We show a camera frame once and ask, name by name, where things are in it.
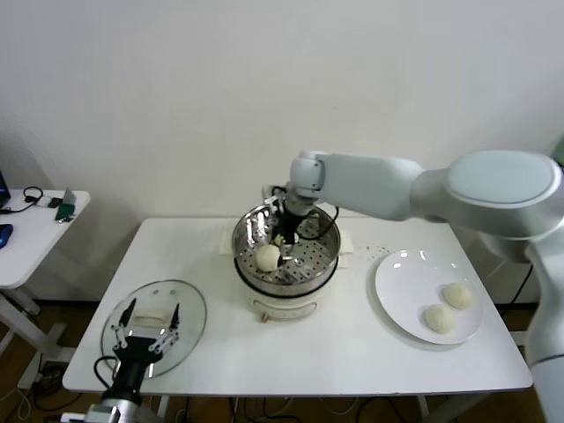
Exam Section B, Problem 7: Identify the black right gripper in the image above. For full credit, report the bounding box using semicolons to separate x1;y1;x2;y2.
276;202;309;267

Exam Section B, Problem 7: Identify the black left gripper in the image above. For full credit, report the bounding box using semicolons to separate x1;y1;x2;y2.
104;298;182;396

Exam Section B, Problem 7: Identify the round glass lid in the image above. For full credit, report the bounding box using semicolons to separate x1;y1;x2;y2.
100;279;208;380

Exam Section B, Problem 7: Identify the perforated steel steamer basket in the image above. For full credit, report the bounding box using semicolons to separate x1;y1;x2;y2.
231;200;341;297

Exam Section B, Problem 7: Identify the white electric cooking pot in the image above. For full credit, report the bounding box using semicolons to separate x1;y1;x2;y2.
219;228;354;325

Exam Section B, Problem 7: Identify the white oval plate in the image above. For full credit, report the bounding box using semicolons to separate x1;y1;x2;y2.
374;249;484;345

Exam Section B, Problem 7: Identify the green and grey device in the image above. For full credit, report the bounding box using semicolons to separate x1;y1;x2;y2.
55;188;77;225

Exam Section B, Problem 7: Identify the white side desk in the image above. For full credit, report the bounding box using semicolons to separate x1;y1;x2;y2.
0;189;92;391

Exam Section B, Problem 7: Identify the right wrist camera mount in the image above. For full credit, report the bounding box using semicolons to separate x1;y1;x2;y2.
263;185;286;218

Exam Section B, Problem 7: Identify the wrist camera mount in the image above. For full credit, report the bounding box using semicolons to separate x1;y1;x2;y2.
263;185;286;218
59;404;122;423

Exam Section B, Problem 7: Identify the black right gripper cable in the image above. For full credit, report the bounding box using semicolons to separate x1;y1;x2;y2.
303;204;339;241

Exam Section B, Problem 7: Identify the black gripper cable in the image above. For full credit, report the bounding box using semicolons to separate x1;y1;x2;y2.
303;204;339;241
93;355;122;391

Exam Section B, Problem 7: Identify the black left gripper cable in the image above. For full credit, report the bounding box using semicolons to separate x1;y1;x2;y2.
93;355;122;391

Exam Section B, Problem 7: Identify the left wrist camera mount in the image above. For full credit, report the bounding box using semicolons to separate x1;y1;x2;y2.
59;404;122;423

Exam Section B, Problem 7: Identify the power strip with cables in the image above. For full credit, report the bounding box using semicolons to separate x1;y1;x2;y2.
17;359;89;419

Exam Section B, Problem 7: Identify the black looped cable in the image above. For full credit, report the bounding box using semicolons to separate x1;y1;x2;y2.
0;187;44;216

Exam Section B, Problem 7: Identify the black power adapter cable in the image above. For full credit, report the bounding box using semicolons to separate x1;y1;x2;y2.
510;259;537;305

